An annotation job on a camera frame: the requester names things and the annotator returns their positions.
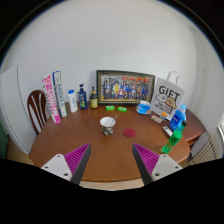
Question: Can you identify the blue white tall box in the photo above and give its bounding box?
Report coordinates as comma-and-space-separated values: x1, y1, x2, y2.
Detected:
52, 71, 67, 117

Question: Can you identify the blue detergent bottle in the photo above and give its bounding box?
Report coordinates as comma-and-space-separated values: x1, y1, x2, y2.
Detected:
169, 104, 186, 130

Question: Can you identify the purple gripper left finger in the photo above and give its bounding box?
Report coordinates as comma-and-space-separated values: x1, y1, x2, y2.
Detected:
42, 144, 91, 185

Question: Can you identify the white gift paper bag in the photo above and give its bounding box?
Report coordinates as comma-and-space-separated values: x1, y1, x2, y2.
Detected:
151, 71, 185, 120

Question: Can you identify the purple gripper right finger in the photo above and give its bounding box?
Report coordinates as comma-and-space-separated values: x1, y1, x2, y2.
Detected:
132, 143, 182, 185

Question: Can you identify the framed group photo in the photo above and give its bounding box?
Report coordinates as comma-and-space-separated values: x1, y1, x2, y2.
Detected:
96, 70, 155, 105

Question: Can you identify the brown wooden chair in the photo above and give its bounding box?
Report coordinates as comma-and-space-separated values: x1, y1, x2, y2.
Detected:
27, 90, 47, 134

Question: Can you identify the small snack packet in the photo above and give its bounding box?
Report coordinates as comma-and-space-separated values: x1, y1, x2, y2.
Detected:
151, 115, 162, 124

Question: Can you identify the red round coaster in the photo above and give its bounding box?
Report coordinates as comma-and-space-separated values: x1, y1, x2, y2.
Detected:
123, 128, 136, 138

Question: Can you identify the white radiator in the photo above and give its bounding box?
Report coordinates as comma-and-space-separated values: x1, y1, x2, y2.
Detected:
189, 135, 222, 165

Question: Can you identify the camouflage paper cup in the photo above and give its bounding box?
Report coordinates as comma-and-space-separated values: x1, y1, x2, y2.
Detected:
100, 117, 115, 136

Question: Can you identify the white remote control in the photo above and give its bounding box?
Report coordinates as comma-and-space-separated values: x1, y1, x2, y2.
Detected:
163, 126, 173, 137

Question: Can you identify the dark blue pump bottle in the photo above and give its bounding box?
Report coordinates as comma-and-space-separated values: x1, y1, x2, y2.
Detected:
78, 84, 87, 110

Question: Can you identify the white shampoo bottle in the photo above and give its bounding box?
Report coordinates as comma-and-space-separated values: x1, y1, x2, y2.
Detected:
68, 89, 78, 113

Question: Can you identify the dark brown pump bottle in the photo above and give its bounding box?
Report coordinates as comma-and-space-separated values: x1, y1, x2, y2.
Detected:
90, 86, 98, 109

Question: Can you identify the pink white tall box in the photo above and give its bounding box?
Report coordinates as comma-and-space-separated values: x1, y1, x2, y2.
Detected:
42, 75, 60, 124

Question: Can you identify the green plastic bottle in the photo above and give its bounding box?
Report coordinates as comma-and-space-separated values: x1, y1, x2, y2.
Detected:
161, 121, 187, 154

